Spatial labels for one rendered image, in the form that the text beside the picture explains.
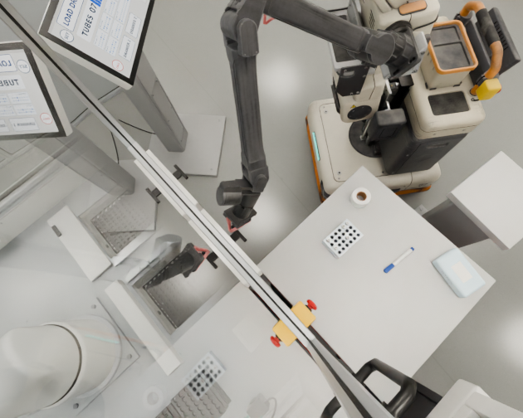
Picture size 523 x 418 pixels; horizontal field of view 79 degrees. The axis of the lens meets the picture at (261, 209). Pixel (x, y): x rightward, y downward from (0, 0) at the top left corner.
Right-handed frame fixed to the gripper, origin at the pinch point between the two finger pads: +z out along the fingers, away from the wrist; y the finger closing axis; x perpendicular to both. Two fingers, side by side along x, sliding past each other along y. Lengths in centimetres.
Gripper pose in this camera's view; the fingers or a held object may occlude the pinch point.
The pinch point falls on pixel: (232, 229)
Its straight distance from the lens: 108.7
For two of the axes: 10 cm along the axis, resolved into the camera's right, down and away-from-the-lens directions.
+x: 6.9, 6.8, -2.6
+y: -6.3, 3.7, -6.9
